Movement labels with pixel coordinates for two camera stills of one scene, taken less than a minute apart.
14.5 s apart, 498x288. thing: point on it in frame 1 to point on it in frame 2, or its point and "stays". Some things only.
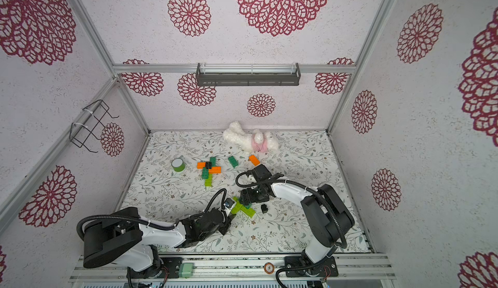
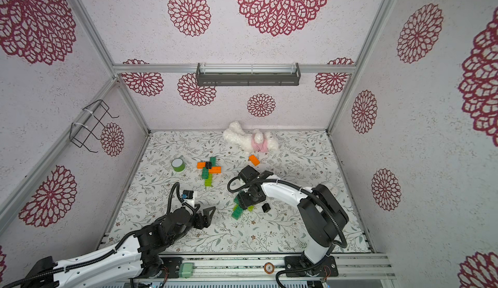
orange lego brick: [254, 160] stays
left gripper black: [227, 224] to [207, 219]
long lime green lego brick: [208, 182] stays
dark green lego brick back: [233, 161] to [237, 213]
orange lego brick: [215, 170] stays
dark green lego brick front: [205, 173] stays
